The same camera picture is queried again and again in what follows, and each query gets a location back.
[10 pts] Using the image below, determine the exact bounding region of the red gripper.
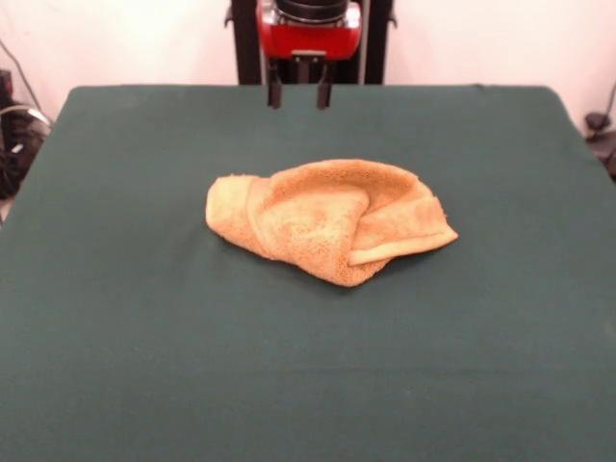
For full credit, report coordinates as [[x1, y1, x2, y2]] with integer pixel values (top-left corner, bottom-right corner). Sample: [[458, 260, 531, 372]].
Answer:
[[254, 0, 365, 110]]

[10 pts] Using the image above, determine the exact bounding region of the yellow terry towel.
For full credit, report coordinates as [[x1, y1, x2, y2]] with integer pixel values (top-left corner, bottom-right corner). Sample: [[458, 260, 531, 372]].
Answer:
[[205, 158, 459, 289]]

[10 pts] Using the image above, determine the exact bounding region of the dark green table cloth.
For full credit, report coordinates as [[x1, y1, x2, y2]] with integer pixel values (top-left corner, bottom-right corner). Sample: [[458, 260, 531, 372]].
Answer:
[[0, 84, 616, 462]]

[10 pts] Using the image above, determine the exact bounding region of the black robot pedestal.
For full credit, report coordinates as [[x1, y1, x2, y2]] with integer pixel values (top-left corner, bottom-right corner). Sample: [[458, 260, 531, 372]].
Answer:
[[223, 0, 398, 87]]

